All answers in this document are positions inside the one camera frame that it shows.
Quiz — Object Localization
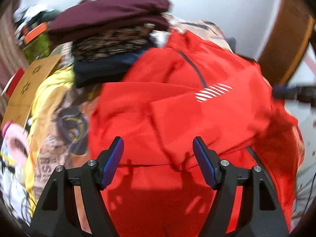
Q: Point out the red fleece jacket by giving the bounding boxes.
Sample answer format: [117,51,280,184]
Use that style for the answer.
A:
[88,32,304,236]

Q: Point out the maroon folded garment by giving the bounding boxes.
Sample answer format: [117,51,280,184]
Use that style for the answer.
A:
[48,0,170,44]

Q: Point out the green box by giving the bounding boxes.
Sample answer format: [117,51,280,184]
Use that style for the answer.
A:
[22,33,51,64]

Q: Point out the brown wooden door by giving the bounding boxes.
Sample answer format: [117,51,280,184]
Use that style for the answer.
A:
[258,0,314,86]

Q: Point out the navy folded garment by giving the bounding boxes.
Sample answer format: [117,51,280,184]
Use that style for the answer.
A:
[73,49,147,88]

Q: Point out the pink cloth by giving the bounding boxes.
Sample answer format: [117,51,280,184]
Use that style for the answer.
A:
[2,121,29,167]

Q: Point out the newspaper print blanket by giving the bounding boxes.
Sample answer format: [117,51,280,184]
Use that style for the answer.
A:
[150,13,237,53]

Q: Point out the brown patterned folded garment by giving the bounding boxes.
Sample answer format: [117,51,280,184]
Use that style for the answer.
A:
[72,23,154,62]

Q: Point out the yellow garment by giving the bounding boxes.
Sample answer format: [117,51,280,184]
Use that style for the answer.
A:
[23,66,104,218]

